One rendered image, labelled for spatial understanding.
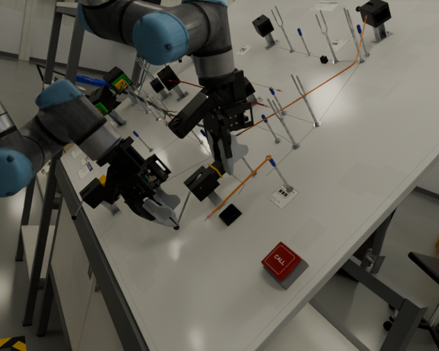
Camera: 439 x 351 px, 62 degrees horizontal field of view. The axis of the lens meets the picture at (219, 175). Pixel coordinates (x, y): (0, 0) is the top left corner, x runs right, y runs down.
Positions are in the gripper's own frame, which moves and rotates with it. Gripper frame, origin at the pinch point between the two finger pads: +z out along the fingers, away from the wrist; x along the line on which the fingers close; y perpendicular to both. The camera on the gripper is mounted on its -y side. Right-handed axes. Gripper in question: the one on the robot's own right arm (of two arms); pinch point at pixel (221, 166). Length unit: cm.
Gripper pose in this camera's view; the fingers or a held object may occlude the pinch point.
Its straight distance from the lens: 79.8
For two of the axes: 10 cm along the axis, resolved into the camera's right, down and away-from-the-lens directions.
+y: 8.8, -3.5, 3.2
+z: 1.5, 8.5, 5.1
